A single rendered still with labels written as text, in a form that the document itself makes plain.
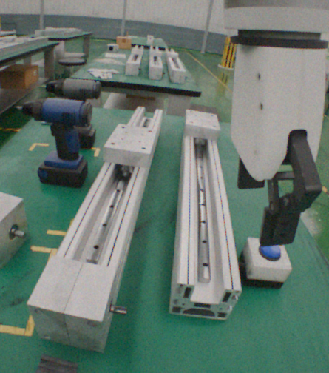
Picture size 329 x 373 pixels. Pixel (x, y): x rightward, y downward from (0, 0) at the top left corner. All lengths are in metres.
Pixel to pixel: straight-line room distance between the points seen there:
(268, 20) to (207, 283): 0.40
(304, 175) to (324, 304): 0.47
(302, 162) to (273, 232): 0.07
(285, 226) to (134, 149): 0.49
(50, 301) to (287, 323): 0.40
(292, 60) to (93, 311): 0.34
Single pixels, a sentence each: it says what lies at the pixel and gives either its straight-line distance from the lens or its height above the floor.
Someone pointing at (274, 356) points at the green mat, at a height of 0.78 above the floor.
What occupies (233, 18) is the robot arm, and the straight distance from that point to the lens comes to 0.21.
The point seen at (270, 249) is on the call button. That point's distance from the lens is 0.55.
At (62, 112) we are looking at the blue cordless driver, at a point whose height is 0.98.
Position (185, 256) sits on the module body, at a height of 0.86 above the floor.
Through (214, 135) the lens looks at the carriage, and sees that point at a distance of 0.90.
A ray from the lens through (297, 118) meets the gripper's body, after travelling 0.20.
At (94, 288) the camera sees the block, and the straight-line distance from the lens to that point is 0.39.
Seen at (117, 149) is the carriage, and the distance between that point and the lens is 0.66.
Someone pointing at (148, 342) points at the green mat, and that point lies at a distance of 0.46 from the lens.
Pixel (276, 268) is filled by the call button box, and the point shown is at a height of 0.84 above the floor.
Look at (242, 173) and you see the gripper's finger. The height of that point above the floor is 1.06.
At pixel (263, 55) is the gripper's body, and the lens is 0.20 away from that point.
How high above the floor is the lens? 1.19
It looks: 32 degrees down
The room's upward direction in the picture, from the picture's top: 10 degrees clockwise
